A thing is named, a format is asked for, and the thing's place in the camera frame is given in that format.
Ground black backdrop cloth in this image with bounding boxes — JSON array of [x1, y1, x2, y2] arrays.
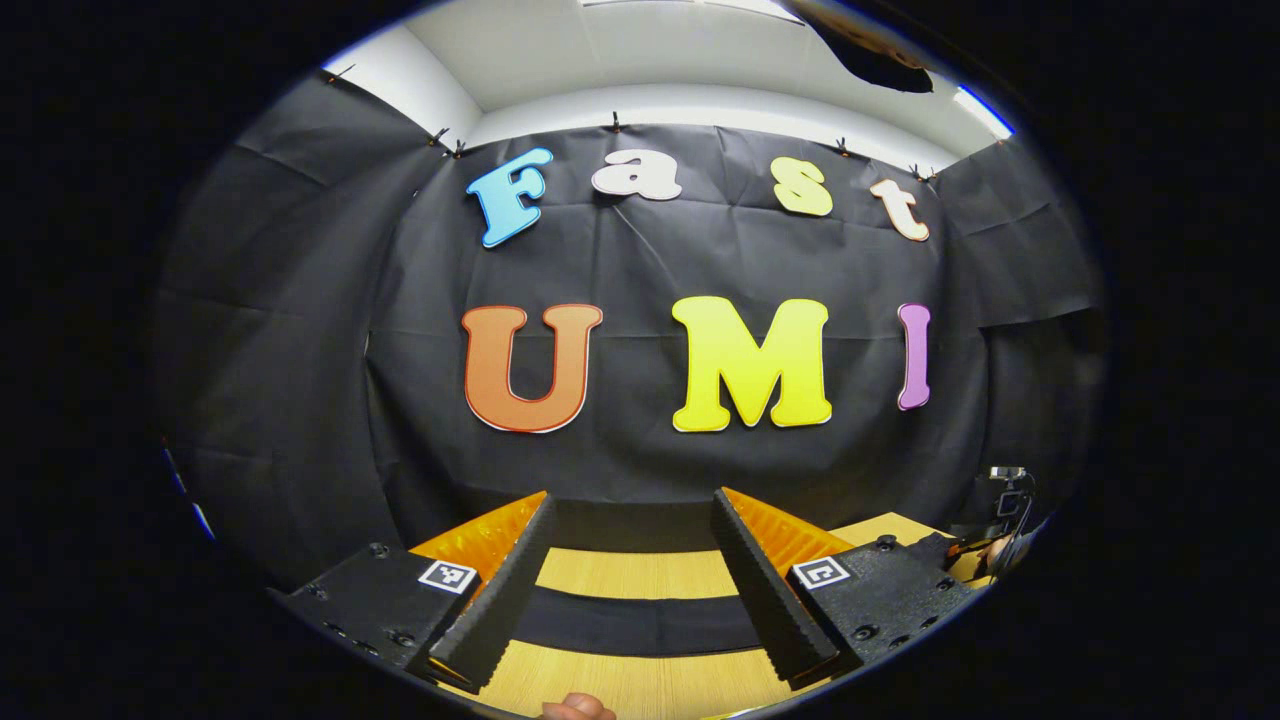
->
[[155, 70, 1106, 591]]

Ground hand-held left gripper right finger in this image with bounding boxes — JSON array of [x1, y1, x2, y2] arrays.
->
[[710, 487, 977, 689]]

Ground ceiling light panel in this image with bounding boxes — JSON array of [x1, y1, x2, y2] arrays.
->
[[952, 86, 1015, 139]]

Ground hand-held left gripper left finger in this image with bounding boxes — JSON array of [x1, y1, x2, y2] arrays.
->
[[268, 490, 559, 695]]

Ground dark rounded object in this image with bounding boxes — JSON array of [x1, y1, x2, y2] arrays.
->
[[785, 0, 936, 95]]

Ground dark grey jeans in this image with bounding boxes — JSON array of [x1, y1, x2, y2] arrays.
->
[[515, 532, 963, 658]]

